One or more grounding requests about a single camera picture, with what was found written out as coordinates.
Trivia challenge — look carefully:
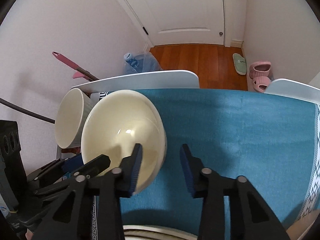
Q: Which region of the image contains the cream cartoon bowl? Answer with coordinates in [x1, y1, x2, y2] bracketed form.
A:
[81, 90, 167, 194]

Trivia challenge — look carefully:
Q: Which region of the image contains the white ribbed bowl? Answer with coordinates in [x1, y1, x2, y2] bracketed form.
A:
[55, 88, 94, 149]

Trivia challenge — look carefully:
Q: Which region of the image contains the green slipper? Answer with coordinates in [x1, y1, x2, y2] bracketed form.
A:
[232, 53, 247, 75]

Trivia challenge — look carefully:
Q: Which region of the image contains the pink slipper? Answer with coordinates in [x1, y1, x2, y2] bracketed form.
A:
[249, 61, 272, 79]
[252, 76, 271, 93]

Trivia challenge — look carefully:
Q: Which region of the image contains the pink-handled mop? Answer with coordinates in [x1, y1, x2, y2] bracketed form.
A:
[52, 51, 99, 82]

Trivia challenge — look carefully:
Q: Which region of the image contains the blue water jug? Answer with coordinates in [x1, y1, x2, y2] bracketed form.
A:
[124, 51, 162, 75]

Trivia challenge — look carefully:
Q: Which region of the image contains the cream plate with duck drawing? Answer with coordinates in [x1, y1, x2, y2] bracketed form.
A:
[123, 225, 197, 240]

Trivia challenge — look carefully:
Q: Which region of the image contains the blue patterned tablecloth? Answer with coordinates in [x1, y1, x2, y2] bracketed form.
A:
[120, 89, 319, 234]

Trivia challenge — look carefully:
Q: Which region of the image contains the white chair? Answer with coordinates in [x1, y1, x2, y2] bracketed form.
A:
[265, 79, 320, 105]
[76, 70, 200, 94]

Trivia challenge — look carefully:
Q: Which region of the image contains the dark metal pole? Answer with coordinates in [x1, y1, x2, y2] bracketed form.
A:
[0, 98, 55, 124]

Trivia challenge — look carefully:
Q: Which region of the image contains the white door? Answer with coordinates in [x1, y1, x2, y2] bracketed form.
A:
[117, 0, 227, 47]

